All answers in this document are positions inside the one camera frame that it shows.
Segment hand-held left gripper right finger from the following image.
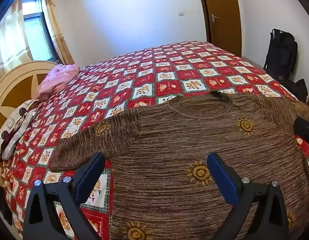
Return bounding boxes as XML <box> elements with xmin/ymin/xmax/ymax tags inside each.
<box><xmin>207</xmin><ymin>152</ymin><xmax>290</xmax><ymax>240</ymax></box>

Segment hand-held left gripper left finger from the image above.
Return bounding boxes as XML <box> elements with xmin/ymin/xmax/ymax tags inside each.
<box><xmin>22</xmin><ymin>152</ymin><xmax>106</xmax><ymax>240</ymax></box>

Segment brown knitted sweater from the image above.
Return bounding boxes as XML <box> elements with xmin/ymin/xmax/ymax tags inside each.
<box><xmin>50</xmin><ymin>90</ymin><xmax>309</xmax><ymax>240</ymax></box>

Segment black bag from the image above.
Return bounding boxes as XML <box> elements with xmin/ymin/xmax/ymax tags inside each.
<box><xmin>282</xmin><ymin>78</ymin><xmax>308</xmax><ymax>103</ymax></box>

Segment black backpack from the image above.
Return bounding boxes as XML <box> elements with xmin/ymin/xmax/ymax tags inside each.
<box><xmin>263</xmin><ymin>28</ymin><xmax>298</xmax><ymax>82</ymax></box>

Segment patterned pillow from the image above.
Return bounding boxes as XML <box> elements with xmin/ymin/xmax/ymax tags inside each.
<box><xmin>0</xmin><ymin>99</ymin><xmax>40</xmax><ymax>160</ymax></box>

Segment pink quilt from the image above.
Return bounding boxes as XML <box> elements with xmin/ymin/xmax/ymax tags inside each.
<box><xmin>36</xmin><ymin>64</ymin><xmax>81</xmax><ymax>100</ymax></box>

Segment red printed bear blanket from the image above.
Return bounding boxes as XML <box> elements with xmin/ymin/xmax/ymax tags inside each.
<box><xmin>0</xmin><ymin>41</ymin><xmax>309</xmax><ymax>240</ymax></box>

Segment cream and brown headboard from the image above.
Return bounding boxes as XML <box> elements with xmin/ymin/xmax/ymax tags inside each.
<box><xmin>0</xmin><ymin>60</ymin><xmax>60</xmax><ymax>188</ymax></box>

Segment brown wooden door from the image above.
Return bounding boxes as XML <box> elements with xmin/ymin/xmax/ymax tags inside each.
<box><xmin>197</xmin><ymin>0</ymin><xmax>242</xmax><ymax>57</ymax></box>

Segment yellow patterned curtain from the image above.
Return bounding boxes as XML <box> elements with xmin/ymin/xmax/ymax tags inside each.
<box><xmin>40</xmin><ymin>0</ymin><xmax>75</xmax><ymax>65</ymax></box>

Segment window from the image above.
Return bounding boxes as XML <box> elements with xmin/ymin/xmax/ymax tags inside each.
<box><xmin>21</xmin><ymin>0</ymin><xmax>57</xmax><ymax>62</ymax></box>

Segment sheer white curtain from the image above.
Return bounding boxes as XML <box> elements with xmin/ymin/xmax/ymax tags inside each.
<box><xmin>0</xmin><ymin>0</ymin><xmax>32</xmax><ymax>80</ymax></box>

